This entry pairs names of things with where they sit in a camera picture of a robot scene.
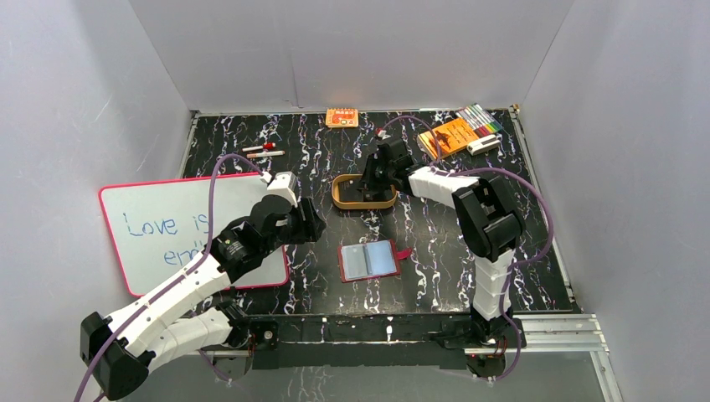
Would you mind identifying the red leather card holder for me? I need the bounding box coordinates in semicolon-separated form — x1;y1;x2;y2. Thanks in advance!
337;240;413;283

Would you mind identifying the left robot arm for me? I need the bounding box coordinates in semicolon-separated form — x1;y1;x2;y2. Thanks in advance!
75;172;325;401

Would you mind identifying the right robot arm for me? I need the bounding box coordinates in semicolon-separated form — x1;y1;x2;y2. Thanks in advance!
358;138;525;347

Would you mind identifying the tan oval tray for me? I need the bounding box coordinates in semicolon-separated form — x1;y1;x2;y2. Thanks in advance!
332;174;398;210

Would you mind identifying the orange capped white marker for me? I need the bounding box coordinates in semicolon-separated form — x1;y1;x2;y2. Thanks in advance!
246;150;286;159

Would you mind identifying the orange yellow book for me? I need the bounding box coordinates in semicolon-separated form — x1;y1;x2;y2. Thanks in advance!
416;118;480;161

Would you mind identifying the small orange spiral notepad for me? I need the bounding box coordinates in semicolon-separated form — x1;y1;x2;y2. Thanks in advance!
325;108;359;128

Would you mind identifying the red capped white marker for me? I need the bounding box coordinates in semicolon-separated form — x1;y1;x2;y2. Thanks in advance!
242;142;275;152

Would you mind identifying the white stapler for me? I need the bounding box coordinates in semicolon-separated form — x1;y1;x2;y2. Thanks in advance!
466;134;500;156

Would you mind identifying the pack of coloured markers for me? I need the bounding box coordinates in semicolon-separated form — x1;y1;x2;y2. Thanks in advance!
455;103;503;138

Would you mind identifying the pink framed whiteboard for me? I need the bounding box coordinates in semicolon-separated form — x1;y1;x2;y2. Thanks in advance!
99;173;289;297

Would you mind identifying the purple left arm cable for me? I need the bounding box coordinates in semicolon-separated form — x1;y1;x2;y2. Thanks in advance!
72;153;273;402

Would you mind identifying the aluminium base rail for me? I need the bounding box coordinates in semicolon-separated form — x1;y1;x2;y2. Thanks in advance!
96;313;625;402

